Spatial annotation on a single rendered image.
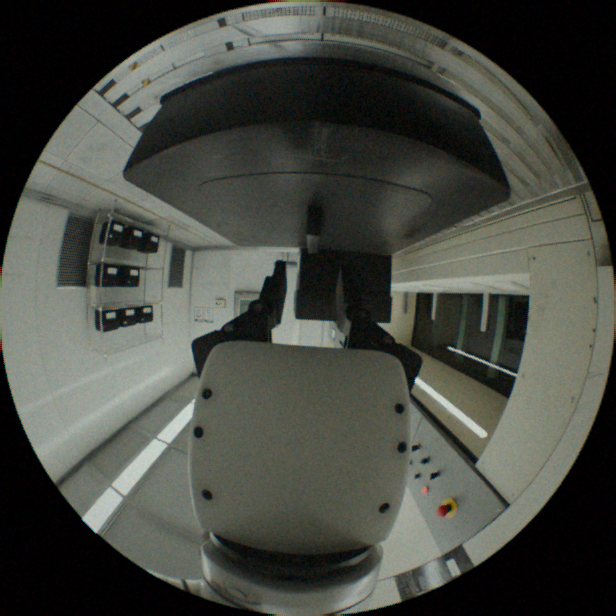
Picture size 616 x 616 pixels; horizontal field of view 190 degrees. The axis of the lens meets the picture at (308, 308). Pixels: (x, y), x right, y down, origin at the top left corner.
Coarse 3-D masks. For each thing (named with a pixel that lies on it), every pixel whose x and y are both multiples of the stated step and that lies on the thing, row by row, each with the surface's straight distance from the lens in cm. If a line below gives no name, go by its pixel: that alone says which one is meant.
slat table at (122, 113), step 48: (144, 48) 22; (192, 48) 21; (240, 48) 20; (288, 48) 19; (336, 48) 19; (432, 48) 20; (96, 96) 27; (144, 96) 25; (528, 96) 25; (528, 144) 29; (528, 192) 38; (576, 192) 40; (432, 240) 62
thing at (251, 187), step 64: (256, 64) 19; (320, 64) 18; (192, 128) 13; (256, 128) 11; (320, 128) 11; (384, 128) 11; (448, 128) 15; (192, 192) 18; (256, 192) 17; (320, 192) 16; (384, 192) 16; (448, 192) 16
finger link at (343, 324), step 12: (348, 276) 14; (336, 288) 16; (348, 288) 13; (336, 300) 16; (348, 300) 12; (360, 300) 13; (336, 312) 15; (348, 312) 12; (348, 324) 12; (372, 324) 12; (372, 336) 12; (384, 336) 12; (384, 348) 12
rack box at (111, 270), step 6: (108, 264) 260; (96, 270) 274; (108, 270) 259; (114, 270) 265; (96, 276) 272; (102, 276) 257; (108, 276) 258; (114, 276) 266; (96, 282) 271; (102, 282) 256; (108, 282) 260; (114, 282) 266
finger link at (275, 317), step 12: (276, 264) 14; (276, 276) 13; (264, 288) 14; (276, 288) 13; (276, 300) 12; (276, 312) 13; (228, 324) 12; (240, 324) 12; (276, 324) 14; (228, 336) 12
